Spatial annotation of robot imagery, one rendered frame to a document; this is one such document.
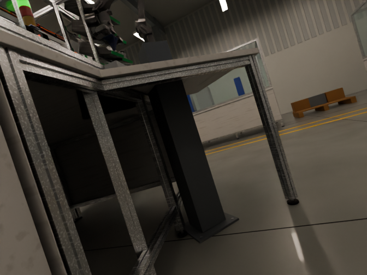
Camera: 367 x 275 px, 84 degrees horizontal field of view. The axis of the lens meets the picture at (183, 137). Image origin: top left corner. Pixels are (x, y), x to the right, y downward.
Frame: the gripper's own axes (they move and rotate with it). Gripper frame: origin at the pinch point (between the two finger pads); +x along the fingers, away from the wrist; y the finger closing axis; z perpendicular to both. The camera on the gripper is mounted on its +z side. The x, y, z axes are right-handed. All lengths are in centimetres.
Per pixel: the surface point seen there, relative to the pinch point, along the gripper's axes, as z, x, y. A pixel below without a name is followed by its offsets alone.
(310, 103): -277, 81, -487
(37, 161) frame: -8, 55, 73
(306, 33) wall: -447, -173, -784
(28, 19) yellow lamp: 28.3, -14.6, 21.7
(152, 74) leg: -23.7, 31.6, 26.0
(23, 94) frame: -8, 41, 71
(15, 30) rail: -1, 20, 61
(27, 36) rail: -1, 20, 58
